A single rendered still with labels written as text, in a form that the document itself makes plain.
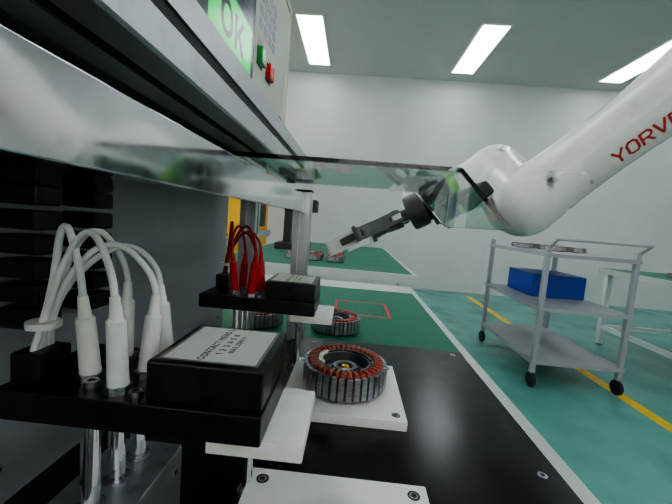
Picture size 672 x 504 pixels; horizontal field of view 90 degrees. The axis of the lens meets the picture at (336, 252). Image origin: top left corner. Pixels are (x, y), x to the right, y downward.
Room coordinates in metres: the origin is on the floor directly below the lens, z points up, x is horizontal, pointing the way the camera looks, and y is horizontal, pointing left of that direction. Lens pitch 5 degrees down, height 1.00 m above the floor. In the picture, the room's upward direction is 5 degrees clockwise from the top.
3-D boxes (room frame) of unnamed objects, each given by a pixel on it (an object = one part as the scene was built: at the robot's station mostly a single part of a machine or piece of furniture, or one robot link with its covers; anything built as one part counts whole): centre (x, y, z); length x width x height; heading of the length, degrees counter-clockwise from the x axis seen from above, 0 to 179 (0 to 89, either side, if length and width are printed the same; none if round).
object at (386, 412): (0.44, -0.02, 0.78); 0.15 x 0.15 x 0.01; 88
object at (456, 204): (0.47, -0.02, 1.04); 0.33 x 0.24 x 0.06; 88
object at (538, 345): (2.57, -1.67, 0.51); 1.01 x 0.60 x 1.01; 178
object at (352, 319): (0.76, -0.01, 0.77); 0.11 x 0.11 x 0.04
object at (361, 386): (0.44, -0.02, 0.80); 0.11 x 0.11 x 0.04
